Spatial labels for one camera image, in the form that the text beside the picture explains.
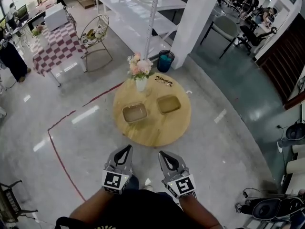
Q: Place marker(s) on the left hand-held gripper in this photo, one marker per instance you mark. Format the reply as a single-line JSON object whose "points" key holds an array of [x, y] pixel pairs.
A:
{"points": [[112, 181]]}

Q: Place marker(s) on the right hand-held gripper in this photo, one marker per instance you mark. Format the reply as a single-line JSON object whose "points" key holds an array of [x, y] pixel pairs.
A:
{"points": [[182, 185]]}

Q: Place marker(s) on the person's left forearm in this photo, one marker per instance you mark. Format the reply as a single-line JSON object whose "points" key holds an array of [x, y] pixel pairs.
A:
{"points": [[91, 206]]}

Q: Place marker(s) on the person's right forearm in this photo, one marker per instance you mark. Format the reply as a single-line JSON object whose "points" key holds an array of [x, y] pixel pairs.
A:
{"points": [[197, 211]]}

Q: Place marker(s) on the person's blue trouser leg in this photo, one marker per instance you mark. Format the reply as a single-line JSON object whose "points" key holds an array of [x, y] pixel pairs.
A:
{"points": [[132, 182]]}

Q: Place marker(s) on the person's white shoe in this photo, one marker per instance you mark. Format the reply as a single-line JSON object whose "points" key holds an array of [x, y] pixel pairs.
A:
{"points": [[148, 184]]}

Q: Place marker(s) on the round wooden table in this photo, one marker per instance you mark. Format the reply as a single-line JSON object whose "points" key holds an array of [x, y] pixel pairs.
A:
{"points": [[164, 128]]}

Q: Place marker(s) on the person's black shirt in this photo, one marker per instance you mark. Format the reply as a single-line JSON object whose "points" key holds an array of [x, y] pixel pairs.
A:
{"points": [[140, 211]]}

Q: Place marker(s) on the black-rimmed eyeglasses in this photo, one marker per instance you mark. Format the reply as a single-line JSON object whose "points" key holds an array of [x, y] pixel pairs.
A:
{"points": [[164, 81]]}

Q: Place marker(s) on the white vase with flowers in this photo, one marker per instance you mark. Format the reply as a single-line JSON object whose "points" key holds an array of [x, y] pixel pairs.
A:
{"points": [[141, 68]]}

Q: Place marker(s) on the blue mesh waste bin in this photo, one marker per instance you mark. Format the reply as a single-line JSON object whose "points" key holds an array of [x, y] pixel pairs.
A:
{"points": [[165, 61]]}

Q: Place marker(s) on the black scooter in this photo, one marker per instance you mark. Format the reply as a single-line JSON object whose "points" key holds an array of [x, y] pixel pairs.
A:
{"points": [[269, 207]]}

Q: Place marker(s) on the black metal bench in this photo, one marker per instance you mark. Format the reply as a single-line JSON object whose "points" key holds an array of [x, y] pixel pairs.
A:
{"points": [[10, 204]]}

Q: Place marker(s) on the checkered cloth table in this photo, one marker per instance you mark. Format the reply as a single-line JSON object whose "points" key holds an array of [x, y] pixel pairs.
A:
{"points": [[58, 46]]}

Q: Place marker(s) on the grey scooter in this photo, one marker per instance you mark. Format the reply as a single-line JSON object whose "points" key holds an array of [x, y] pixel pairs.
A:
{"points": [[294, 132]]}

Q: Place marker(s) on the white square pillar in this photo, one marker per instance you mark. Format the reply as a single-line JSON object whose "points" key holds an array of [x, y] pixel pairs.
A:
{"points": [[195, 23]]}

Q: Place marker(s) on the grey-green armchair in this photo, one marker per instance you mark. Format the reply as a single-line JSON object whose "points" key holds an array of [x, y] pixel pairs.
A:
{"points": [[225, 28]]}

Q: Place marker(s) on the white shelf rack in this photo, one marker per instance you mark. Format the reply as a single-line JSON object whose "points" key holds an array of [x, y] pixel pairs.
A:
{"points": [[133, 11]]}

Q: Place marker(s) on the black office chair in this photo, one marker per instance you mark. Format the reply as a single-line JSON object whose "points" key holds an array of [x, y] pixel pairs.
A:
{"points": [[251, 36]]}

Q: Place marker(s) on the dark wooden staircase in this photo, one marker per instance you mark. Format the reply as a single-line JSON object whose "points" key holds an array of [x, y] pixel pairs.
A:
{"points": [[283, 61]]}

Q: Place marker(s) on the white box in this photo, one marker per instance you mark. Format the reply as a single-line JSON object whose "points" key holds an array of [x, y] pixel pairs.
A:
{"points": [[56, 15]]}

